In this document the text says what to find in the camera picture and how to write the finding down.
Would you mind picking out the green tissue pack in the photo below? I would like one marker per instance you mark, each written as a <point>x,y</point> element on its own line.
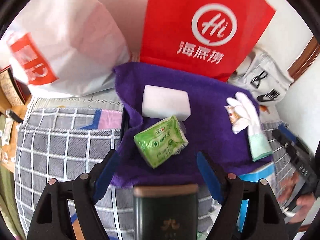
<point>160,141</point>

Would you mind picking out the white rubber glove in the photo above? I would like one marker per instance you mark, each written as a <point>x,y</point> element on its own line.
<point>258,143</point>

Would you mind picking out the small snack packet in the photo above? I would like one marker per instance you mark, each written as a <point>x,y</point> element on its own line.
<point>233,116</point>

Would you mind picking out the white sponge block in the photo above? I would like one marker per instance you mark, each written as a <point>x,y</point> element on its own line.
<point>161,103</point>

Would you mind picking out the white Miniso plastic bag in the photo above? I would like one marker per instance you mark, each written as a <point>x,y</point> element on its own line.
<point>64,48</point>

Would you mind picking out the grey Nike waist bag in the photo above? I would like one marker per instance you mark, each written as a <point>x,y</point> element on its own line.
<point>262,77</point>

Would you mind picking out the brown framed picture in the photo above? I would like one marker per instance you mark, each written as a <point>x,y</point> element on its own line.
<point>16,92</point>

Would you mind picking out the dark green tea tin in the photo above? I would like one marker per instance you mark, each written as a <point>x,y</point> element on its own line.
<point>165,212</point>

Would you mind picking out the person's right hand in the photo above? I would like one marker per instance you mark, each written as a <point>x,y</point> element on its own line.
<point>305,201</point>

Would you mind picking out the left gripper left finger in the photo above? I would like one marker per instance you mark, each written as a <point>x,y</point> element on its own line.
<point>51,218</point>

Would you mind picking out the brown wooden door frame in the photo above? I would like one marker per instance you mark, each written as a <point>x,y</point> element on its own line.
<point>304,61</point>

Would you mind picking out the blue wet wipes pack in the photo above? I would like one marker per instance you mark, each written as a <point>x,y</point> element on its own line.
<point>265,172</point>

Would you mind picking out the grey checkered cloth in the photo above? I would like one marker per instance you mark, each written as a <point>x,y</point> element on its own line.
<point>48,147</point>

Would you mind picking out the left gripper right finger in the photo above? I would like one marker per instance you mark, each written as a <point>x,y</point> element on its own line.
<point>249,210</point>

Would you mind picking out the purple towel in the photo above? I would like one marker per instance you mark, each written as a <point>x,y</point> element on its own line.
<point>208,128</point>

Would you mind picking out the red paper shopping bag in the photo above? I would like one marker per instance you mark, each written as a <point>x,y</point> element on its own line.
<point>206,37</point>

